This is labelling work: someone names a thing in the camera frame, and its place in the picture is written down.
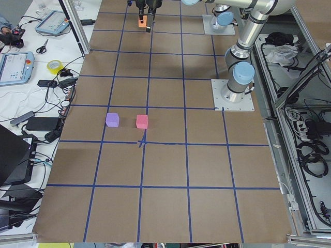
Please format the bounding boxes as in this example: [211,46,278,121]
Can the black laptop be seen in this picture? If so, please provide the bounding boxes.
[1,126,37,186]

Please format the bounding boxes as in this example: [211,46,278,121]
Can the aluminium frame post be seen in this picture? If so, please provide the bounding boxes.
[58,0,91,56]

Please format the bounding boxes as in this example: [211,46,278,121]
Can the white power strip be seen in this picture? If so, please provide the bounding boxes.
[296,120,308,134]

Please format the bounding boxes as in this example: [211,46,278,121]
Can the black cloth pile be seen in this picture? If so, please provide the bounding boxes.
[265,32,294,46]

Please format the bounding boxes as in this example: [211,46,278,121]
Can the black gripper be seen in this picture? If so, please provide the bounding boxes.
[135,0,146,24]
[146,0,162,33]

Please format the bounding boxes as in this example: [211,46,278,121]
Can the teach pendant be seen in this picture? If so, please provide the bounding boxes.
[1,52,35,86]
[35,10,69,36]

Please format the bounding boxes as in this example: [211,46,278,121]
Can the coiled black cables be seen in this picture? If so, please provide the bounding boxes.
[296,141,329,179]

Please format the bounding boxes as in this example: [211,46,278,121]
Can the red foam cube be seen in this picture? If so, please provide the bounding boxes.
[136,114,148,129]

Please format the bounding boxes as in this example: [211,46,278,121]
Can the black handled scissors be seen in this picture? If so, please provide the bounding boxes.
[36,39,49,54]

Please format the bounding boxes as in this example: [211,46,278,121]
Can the far teach pendant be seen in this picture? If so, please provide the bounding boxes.
[35,10,69,36]

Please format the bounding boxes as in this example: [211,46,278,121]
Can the purple foam cube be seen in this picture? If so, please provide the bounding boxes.
[106,113,119,128]

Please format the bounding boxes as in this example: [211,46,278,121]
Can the near teach pendant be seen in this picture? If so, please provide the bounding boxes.
[1,52,35,86]

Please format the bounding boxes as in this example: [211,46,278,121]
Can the crumpled white cloth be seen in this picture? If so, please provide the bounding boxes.
[266,45,298,67]

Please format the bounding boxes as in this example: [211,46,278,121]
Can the orange foam cube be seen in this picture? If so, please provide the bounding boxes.
[138,15,147,29]

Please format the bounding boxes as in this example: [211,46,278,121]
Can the grey usb hub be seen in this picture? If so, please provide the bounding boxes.
[10,111,35,126]

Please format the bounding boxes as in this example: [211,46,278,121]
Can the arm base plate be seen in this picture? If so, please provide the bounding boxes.
[211,79,254,112]
[202,12,235,36]

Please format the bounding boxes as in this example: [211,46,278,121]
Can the yellow tape roll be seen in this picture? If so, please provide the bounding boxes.
[47,59,64,75]

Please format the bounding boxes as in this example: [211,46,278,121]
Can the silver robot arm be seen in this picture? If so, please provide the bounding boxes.
[205,0,295,103]
[134,0,234,33]

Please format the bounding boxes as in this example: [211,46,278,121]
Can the black power brick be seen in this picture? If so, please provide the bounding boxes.
[26,117,59,131]

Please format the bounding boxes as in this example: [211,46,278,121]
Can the black power adapter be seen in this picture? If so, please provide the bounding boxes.
[80,19,96,26]

